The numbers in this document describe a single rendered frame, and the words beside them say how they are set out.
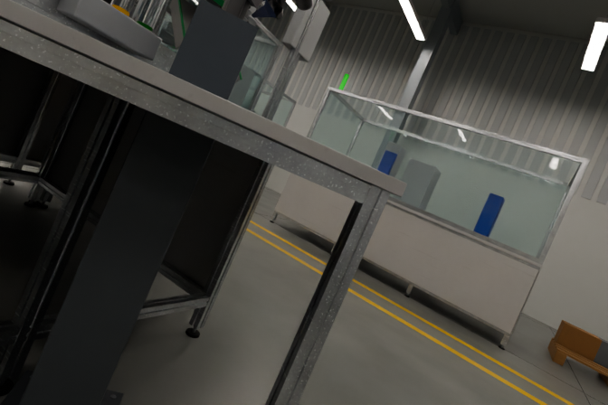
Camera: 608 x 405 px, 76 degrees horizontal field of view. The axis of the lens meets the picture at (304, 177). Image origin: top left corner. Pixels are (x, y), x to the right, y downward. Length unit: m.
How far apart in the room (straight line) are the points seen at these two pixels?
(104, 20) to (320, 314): 0.76
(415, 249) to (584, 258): 5.03
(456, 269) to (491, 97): 5.87
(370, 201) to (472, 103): 8.98
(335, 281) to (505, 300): 3.73
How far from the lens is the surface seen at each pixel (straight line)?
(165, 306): 1.52
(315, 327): 0.83
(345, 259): 0.80
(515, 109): 9.58
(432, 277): 4.52
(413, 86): 8.89
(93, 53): 0.73
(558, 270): 9.05
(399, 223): 4.61
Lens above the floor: 0.80
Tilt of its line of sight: 1 degrees down
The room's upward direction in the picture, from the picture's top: 24 degrees clockwise
